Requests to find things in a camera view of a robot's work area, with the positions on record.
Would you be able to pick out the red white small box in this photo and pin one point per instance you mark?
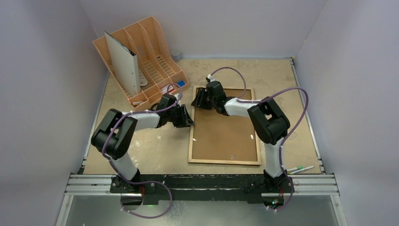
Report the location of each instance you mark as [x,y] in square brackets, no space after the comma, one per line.
[167,89]

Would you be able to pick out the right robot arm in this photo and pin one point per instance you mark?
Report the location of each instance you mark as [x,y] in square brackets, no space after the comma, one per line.
[270,123]

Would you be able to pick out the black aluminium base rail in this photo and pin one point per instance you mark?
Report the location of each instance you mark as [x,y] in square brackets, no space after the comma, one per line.
[250,188]

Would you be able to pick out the orange file organizer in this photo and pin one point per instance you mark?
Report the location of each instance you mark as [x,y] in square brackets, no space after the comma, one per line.
[146,39]

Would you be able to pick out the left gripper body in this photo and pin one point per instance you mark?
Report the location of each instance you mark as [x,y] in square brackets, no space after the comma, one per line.
[175,116]

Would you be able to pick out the wooden picture frame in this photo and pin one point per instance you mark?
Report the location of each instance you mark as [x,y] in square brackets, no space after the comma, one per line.
[257,143]

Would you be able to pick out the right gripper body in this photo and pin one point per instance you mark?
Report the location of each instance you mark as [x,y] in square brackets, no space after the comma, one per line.
[202,99]

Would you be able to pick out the blue small box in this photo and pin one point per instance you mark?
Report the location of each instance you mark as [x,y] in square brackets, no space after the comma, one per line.
[181,84]

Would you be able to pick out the brown backing board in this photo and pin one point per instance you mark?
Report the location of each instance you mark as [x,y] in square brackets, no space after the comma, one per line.
[224,137]

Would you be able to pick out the white green pen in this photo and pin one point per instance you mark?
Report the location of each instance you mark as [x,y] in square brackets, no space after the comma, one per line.
[294,169]

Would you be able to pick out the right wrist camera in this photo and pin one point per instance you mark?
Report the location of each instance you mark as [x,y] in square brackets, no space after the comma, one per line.
[210,78]

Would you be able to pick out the white binder folder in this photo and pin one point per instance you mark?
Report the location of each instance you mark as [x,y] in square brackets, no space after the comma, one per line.
[125,65]

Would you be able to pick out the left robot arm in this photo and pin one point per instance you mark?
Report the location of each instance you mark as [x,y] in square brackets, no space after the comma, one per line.
[113,135]

